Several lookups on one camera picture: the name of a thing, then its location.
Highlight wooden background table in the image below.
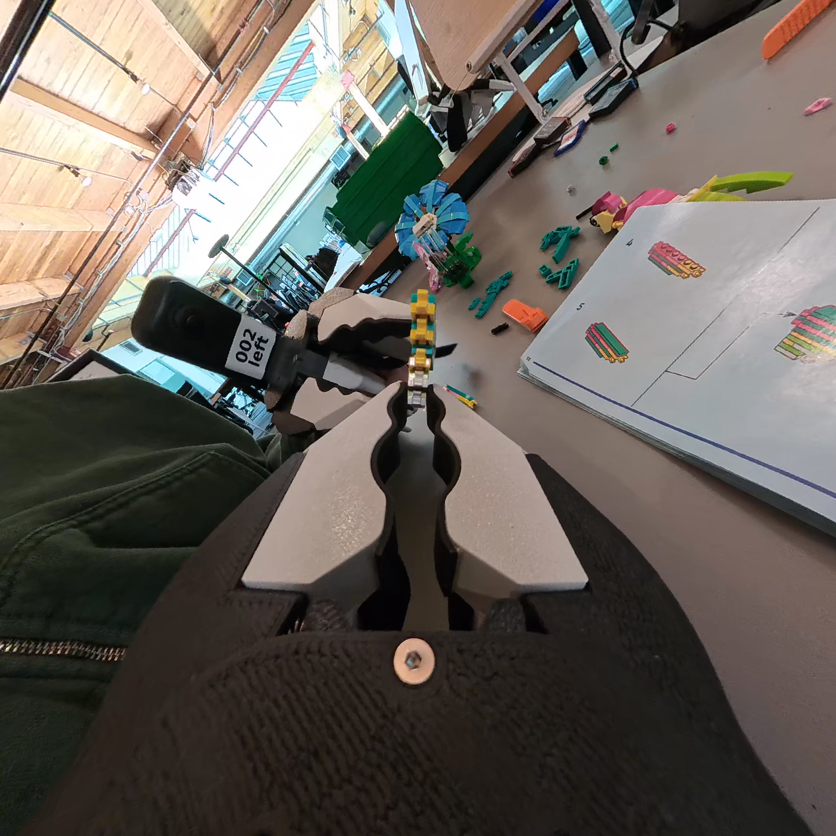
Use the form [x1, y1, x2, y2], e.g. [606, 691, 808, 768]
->
[404, 0, 583, 126]

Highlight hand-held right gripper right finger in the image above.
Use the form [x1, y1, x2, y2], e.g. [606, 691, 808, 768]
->
[426, 384, 590, 602]

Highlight multicoloured lego wing assembly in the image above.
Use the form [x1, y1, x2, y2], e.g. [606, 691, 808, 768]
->
[405, 289, 438, 414]

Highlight lego instruction booklet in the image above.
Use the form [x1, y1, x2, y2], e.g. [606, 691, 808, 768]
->
[518, 198, 836, 538]

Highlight person's left forearm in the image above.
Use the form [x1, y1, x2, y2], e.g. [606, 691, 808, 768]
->
[0, 374, 311, 523]

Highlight blue lego flower model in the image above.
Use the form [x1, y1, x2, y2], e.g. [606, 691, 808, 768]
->
[394, 180, 485, 290]

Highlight dark green jacket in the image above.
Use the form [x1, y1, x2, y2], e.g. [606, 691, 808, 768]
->
[0, 451, 275, 836]

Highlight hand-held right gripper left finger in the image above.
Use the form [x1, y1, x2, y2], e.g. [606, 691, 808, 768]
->
[240, 381, 405, 615]

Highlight black flat box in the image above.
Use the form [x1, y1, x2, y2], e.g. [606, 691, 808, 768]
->
[587, 67, 639, 123]

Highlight scattered teal lego pieces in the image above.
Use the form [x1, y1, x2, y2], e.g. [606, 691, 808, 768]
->
[468, 224, 583, 322]

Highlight pink lego bird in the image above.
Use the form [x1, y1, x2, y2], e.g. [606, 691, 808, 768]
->
[590, 188, 694, 234]

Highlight lime green lego piece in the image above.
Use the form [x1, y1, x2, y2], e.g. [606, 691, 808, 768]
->
[684, 170, 796, 205]

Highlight long orange lego tool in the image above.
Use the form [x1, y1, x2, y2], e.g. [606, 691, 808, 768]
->
[762, 0, 836, 61]

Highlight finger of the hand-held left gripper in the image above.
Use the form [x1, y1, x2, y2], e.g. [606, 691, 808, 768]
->
[287, 358, 396, 433]
[317, 293, 419, 361]

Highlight orange lego piece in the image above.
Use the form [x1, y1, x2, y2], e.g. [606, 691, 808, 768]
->
[502, 298, 551, 334]

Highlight green room divider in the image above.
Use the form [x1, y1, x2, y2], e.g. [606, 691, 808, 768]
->
[325, 110, 446, 250]

